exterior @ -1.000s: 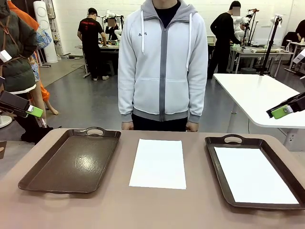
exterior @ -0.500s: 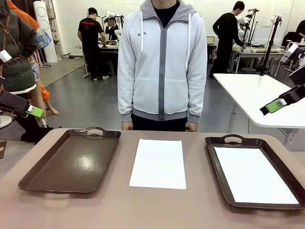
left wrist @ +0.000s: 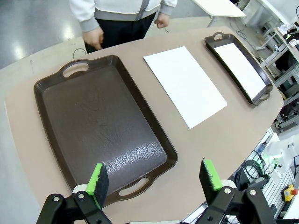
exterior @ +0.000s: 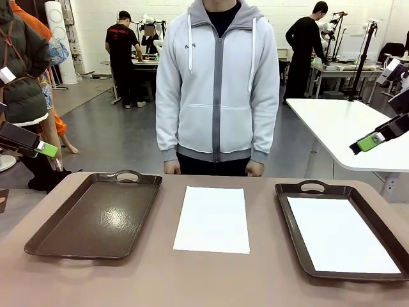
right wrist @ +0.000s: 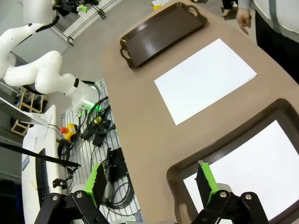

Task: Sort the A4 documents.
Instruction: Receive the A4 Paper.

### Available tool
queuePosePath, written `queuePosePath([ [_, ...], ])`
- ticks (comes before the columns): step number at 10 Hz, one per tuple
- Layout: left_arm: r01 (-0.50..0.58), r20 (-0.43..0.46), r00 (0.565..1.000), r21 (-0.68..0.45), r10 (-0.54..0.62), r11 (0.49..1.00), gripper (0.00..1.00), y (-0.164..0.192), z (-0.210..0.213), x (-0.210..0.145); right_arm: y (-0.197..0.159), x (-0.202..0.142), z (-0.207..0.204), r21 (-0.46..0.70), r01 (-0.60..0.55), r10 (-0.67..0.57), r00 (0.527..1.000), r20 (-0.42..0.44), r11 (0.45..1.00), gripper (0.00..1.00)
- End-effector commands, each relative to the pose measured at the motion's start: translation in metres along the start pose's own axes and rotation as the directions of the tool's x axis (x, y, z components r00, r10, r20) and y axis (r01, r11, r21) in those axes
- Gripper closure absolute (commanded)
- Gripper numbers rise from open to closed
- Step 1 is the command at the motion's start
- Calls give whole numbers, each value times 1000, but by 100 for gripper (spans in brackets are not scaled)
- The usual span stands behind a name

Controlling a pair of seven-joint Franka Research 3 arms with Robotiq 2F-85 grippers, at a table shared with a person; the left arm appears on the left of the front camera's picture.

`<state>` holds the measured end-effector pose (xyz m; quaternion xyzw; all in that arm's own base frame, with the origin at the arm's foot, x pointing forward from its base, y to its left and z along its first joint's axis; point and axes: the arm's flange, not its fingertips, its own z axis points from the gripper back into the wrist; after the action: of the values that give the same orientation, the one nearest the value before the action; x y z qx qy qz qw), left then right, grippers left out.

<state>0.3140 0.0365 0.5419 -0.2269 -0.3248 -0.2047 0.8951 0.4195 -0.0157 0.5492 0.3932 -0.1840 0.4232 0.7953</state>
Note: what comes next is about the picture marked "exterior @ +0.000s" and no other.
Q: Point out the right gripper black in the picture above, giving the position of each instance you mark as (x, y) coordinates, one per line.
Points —
(396, 128)

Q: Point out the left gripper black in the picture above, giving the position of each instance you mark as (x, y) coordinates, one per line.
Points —
(19, 137)

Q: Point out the white A4 paper sheet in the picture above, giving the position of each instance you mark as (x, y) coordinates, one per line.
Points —
(338, 233)
(212, 220)

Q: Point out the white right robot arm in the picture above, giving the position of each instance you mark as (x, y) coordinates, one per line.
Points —
(403, 96)

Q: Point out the person's left forearm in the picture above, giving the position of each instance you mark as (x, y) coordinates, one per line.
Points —
(265, 128)

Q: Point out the person's right forearm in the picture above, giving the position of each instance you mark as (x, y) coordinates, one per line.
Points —
(166, 128)

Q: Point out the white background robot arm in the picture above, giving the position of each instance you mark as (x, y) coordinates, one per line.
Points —
(326, 27)

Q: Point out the person's left hand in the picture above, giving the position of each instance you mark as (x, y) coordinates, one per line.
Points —
(255, 169)

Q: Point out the person's right hand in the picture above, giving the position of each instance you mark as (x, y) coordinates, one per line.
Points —
(172, 168)

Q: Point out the bare mannequin leg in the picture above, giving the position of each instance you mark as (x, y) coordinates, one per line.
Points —
(72, 147)

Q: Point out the black mannequin base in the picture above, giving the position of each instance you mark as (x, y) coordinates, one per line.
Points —
(41, 182)

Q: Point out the white round fan base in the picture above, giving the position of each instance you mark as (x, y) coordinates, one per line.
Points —
(6, 163)

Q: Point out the brown plastic serving tray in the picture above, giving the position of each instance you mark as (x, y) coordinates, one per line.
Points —
(345, 191)
(96, 217)

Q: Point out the brown flat board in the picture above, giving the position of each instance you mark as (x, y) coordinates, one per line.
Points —
(3, 208)

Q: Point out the background workbench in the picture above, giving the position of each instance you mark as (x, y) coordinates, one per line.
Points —
(145, 65)
(351, 68)

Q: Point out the black tripod stand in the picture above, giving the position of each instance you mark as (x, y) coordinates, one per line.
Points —
(363, 60)

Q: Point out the white hanging tag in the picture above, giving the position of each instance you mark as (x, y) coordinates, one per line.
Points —
(7, 75)

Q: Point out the dark green puffer jacket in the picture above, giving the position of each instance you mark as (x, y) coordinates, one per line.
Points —
(22, 64)

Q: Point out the black office chair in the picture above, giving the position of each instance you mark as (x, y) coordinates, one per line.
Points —
(393, 51)

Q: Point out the blue patterned shirt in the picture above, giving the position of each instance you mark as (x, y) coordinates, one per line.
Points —
(59, 51)

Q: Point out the white tower air conditioner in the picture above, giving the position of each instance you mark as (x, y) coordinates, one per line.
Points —
(62, 48)

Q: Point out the beige plastic chair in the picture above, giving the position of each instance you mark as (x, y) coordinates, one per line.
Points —
(283, 53)

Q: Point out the man in black long sleeves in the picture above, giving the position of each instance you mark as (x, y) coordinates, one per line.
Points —
(303, 38)

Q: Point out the man in black T-shirt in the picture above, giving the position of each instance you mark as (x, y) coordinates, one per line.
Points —
(119, 41)

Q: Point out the seated background person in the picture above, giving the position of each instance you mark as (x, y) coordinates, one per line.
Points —
(150, 44)

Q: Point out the person's black trousers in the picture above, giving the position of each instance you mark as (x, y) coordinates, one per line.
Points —
(211, 168)

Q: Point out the person in grey hoodie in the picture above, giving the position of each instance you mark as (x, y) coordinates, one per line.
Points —
(198, 80)

